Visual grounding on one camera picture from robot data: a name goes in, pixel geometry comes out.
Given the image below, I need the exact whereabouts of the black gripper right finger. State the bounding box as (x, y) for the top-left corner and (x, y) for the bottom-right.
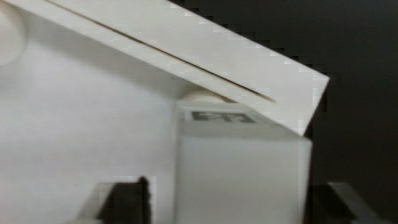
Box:
(304, 182), (386, 224)

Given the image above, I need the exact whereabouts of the white square table top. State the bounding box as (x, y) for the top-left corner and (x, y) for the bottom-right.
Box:
(0, 0), (281, 224)

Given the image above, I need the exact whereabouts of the white table leg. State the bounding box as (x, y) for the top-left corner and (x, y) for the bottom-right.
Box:
(174, 90), (311, 224)

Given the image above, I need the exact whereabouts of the white U-shaped obstacle fence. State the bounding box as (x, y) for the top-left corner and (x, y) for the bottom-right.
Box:
(50, 0), (329, 133)

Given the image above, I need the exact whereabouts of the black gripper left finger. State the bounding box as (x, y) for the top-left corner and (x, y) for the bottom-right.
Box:
(78, 177), (153, 224)

